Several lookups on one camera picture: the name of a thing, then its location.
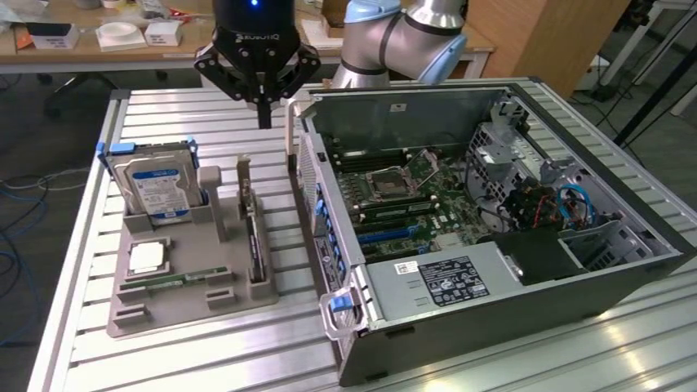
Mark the white box black lid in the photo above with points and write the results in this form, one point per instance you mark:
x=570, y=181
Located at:
x=51, y=38

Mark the green RAM stick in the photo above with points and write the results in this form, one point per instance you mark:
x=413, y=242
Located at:
x=173, y=278

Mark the silver CPU chip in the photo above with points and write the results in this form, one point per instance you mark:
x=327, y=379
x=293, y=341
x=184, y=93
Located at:
x=147, y=259

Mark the wooden desk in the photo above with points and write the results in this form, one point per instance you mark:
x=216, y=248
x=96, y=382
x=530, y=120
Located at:
x=87, y=55

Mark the black office chair base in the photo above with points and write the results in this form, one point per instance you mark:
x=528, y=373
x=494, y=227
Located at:
x=68, y=83

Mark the black graphics card metal bracket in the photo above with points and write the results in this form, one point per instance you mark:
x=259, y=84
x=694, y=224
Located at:
x=252, y=245

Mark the grey power supply unit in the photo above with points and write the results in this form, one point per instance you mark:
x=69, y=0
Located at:
x=392, y=294

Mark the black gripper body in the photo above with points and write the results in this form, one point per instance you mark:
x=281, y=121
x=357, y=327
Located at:
x=256, y=24

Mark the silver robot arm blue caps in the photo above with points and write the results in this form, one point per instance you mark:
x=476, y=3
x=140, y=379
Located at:
x=418, y=24

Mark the white paper booklet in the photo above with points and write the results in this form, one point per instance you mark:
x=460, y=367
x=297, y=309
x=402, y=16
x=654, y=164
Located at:
x=324, y=41

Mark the open black PC case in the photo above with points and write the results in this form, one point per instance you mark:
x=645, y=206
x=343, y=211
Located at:
x=489, y=326

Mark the installed RAM stick white label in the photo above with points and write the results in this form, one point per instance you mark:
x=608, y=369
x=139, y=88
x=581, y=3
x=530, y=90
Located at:
x=397, y=211

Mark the small cardboard box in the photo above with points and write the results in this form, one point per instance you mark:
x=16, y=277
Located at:
x=333, y=14

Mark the white square round holder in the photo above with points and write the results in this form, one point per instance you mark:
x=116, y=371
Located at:
x=120, y=38

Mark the metal disk bay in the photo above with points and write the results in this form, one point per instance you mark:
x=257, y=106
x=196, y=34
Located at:
x=593, y=245

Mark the blue expansion slot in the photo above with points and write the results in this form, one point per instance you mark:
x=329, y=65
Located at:
x=384, y=236

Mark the grey parts rack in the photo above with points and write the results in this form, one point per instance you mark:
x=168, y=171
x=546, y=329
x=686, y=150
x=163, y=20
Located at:
x=185, y=294

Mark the hard disk in blue caddy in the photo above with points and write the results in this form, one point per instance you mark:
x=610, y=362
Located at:
x=157, y=188

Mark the metal socket cover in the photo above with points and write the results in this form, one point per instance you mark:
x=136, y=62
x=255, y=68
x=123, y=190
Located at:
x=421, y=167

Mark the wooden cabinet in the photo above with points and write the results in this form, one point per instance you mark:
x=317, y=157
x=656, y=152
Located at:
x=544, y=41

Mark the plain white box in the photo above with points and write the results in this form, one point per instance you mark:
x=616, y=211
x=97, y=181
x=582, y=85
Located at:
x=163, y=34

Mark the silver chipset heatsink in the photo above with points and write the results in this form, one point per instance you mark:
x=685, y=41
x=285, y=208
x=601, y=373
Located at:
x=449, y=241

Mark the CPU socket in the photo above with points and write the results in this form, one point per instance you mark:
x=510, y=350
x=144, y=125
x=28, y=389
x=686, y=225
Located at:
x=389, y=185

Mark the clear plastic bag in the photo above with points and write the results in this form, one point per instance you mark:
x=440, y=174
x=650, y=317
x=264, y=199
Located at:
x=21, y=12

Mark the perforated metal drive cage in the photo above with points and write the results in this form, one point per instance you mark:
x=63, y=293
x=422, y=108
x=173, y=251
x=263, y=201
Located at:
x=501, y=159

